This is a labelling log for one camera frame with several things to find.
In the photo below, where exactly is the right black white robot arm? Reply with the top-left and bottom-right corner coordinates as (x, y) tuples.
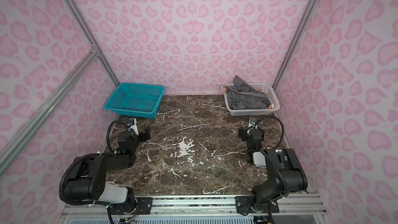
(235, 127), (308, 215)

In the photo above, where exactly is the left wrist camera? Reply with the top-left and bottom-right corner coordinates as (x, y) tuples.
(127, 118), (139, 135)

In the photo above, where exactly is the grey terry towel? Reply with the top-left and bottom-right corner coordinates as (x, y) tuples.
(222, 76), (266, 110)

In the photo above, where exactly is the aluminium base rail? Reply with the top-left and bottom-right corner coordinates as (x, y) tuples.
(58, 194), (331, 224)

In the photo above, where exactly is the back left aluminium post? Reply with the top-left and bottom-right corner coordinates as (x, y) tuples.
(63, 0), (120, 87)

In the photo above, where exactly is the right black corrugated cable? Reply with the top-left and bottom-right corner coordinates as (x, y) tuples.
(254, 116), (285, 150)

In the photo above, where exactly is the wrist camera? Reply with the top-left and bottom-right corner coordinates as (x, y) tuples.
(127, 118), (139, 135)
(248, 118), (258, 129)

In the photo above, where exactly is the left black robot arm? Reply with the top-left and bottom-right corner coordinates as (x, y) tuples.
(59, 128), (151, 214)

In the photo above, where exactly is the aluminium post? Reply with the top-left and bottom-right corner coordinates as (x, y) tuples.
(63, 0), (120, 87)
(272, 0), (319, 91)

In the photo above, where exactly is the back right aluminium post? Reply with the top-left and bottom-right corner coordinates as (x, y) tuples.
(272, 0), (319, 91)

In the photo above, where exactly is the teal plastic basket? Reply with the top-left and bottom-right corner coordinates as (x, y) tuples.
(104, 83), (165, 119)

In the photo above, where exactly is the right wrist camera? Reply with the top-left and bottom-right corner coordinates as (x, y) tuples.
(248, 118), (258, 129)

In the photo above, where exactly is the white plastic basket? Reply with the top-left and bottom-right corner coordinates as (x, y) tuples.
(221, 83), (280, 116)

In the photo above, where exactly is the left aluminium frame strut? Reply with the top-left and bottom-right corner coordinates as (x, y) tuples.
(1, 49), (99, 175)

